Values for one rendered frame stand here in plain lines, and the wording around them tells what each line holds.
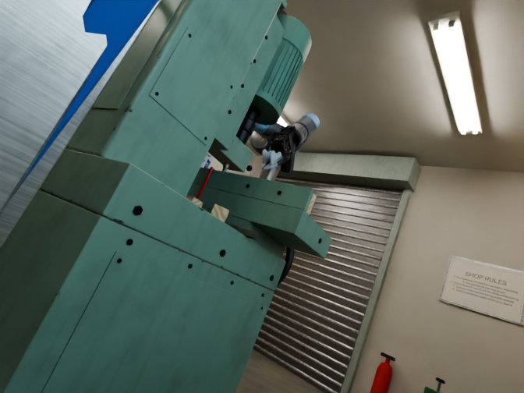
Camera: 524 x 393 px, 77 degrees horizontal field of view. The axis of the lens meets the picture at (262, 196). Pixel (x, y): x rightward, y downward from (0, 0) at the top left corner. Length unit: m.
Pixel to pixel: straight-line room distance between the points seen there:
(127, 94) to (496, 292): 3.44
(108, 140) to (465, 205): 3.70
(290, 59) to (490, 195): 3.21
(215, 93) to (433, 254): 3.33
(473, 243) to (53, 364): 3.63
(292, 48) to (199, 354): 0.89
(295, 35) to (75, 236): 0.87
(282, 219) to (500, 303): 3.06
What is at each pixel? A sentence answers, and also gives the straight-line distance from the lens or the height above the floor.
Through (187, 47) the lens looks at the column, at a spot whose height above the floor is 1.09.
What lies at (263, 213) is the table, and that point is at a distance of 0.81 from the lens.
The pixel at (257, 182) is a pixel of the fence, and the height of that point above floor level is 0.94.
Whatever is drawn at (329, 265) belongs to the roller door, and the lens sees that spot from 4.14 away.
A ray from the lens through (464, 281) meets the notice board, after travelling 3.74.
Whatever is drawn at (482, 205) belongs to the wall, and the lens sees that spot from 4.00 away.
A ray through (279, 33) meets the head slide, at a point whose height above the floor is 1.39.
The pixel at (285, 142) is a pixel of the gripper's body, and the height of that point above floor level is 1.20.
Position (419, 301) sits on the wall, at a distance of 3.77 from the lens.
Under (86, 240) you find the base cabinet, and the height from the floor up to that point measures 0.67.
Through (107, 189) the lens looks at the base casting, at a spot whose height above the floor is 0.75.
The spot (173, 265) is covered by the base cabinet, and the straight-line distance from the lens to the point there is 0.65.
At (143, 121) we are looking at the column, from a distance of 0.69.
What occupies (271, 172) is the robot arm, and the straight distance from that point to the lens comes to 1.75.
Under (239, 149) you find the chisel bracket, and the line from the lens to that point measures 0.99.
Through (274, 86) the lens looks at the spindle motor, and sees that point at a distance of 1.05.
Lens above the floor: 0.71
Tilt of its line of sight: 14 degrees up
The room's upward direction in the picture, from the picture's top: 23 degrees clockwise
